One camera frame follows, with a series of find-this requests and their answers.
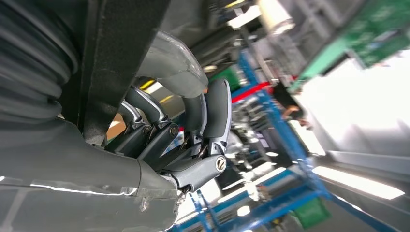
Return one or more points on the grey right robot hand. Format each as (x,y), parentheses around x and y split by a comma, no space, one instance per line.
(80,169)

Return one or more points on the green plastic crate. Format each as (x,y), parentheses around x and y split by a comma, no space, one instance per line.
(310,213)
(229,76)
(378,32)

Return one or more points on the person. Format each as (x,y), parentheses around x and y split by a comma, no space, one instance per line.
(282,96)

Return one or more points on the strip ceiling light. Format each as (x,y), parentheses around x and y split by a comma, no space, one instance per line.
(358,182)

